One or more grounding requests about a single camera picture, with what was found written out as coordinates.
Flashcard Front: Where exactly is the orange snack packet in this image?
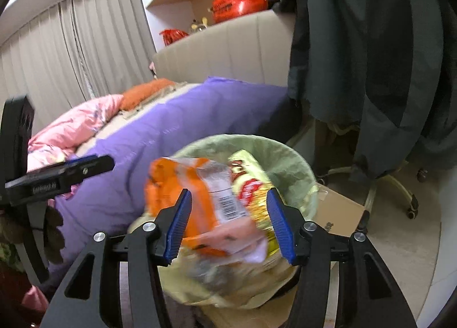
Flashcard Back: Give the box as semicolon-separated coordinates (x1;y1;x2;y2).
145;157;268;264

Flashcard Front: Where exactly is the office chair base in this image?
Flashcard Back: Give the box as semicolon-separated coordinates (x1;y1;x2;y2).
286;124;429;221

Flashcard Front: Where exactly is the large red plastic bag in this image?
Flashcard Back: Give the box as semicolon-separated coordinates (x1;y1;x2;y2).
208;0;268;23

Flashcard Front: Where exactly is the beige padded headboard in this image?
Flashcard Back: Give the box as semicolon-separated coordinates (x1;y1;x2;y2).
152;10;297;88

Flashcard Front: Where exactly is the beige curtain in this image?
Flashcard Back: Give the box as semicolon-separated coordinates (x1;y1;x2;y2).
0;1;90;132
69;0;155;98

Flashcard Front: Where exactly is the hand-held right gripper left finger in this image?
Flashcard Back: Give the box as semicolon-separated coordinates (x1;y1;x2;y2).
42;188;193;328

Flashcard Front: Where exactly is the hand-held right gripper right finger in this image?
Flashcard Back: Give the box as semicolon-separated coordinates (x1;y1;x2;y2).
266;187;418;328

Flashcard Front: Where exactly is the pink printed duvet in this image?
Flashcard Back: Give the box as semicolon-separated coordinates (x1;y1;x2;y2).
27;94;124;200

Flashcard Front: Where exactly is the small red plastic bag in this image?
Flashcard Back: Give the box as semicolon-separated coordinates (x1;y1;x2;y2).
159;28;189;46

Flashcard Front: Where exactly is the purple blanket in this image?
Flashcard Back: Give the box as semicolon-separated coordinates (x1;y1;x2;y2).
46;76;297;279

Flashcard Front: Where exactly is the yellow rabbit toy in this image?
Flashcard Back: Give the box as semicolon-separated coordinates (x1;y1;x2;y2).
189;17;209;34

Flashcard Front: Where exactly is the yellow bin bag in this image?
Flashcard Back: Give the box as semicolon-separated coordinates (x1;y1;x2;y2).
127;133;319;309

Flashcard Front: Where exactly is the orange pillow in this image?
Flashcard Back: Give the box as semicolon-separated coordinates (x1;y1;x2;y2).
119;78;186;118

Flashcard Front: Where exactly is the cardboard box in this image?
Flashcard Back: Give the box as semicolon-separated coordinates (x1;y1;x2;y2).
314;182;370;239

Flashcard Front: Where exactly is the yellow snack packet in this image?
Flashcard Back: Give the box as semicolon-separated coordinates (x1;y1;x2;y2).
228;150;286;261

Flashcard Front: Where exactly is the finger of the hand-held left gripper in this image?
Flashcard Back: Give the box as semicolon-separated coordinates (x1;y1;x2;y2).
4;155;115;207

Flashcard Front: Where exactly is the dark grey jacket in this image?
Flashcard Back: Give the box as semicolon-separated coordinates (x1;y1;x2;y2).
273;0;457;186

